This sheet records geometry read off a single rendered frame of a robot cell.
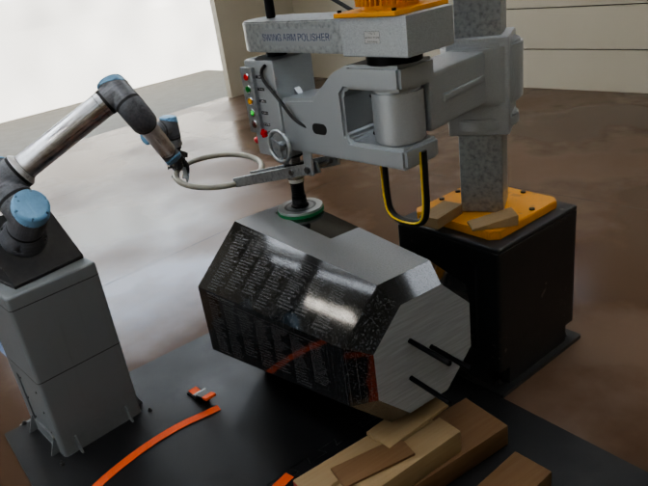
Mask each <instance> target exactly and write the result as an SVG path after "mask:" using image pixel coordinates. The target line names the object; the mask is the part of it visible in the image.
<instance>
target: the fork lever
mask: <svg viewBox="0 0 648 486"><path fill-rule="evenodd" d="M312 160H313V166H314V173H315V174H318V173H321V171H320V169H321V168H327V167H332V166H337V165H339V163H338V159H337V158H334V157H330V156H321V157H316V158H313V159H312ZM310 172H311V171H310V168H308V167H305V165H304V164H301V165H296V166H291V167H286V168H285V167H284V165H280V166H275V167H270V168H265V169H261V170H256V171H251V172H250V175H243V176H239V177H235V178H233V181H235V183H236V187H235V188H237V187H242V186H248V185H253V184H259V183H264V182H269V181H275V180H281V179H286V178H292V177H297V176H307V175H308V174H309V173H310Z"/></svg>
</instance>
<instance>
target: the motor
mask: <svg viewBox="0 0 648 486"><path fill-rule="evenodd" d="M354 1H355V7H359V8H358V9H355V10H350V11H346V12H342V11H341V10H339V11H337V13H334V18H354V17H380V16H397V15H401V14H408V13H412V12H416V11H420V10H424V9H428V8H432V7H436V6H440V5H443V4H447V3H448V0H354ZM360 7H361V8H360Z"/></svg>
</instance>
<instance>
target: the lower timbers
mask: <svg viewBox="0 0 648 486"><path fill-rule="evenodd" d="M437 418H441V419H443V420H444V421H446V422H447V423H449V424H450V425H452V426H454V427H455V428H457V429H458V430H460V432H461V451H460V452H458V453H457V454H456V455H454V456H453V457H451V458H450V459H449V460H447V461H446V462H444V463H443V464H442V465H441V466H440V467H438V468H437V469H436V470H434V471H433V472H431V473H430V474H428V475H427V476H426V477H424V478H423V479H421V480H420V481H419V482H417V483H416V484H414V485H413V486H446V485H448V484H449V483H451V482H452V481H454V480H455V479H457V478H458V477H460V476H461V475H463V474H464V473H466V472H468V471H469V470H470V469H472V468H473V467H475V466H476V465H478V464H479V463H481V462H482V461H484V460H485V459H487V458H488V457H490V456H491V455H493V454H494V453H496V452H497V451H499V450H500V449H502V448H503V447H505V446H507V445H508V426H507V425H506V424H505V423H503V422H502V421H500V420H499V419H497V418H495V417H494V416H492V415H491V414H489V413H488V412H486V411H485V410H483V409H482V408H480V407H479V406H477V405H476V404H474V403H473V402H471V401H470V400H469V399H468V398H465V399H463V400H461V401H460V402H458V403H456V404H455V405H453V406H451V407H449V408H448V409H446V410H444V411H443V412H441V413H440V414H438V415H437V416H435V417H434V418H432V419H433V420H435V419H437ZM477 486H552V472H551V471H549V470H548V469H546V468H544V467H542V466H540V465H539V464H537V463H535V462H533V461H531V460H530V459H528V458H526V457H525V456H524V455H522V454H520V453H518V452H516V451H515V452H514V453H512V454H511V455H510V456H509V457H508V458H507V459H506V460H505V461H504V462H503V463H501V464H500V465H499V466H498V467H497V468H496V469H495V470H494V471H493V472H491V473H490V474H489V475H488V476H487V477H486V478H485V479H484V480H483V481H481V482H480V483H479V484H478V485H477Z"/></svg>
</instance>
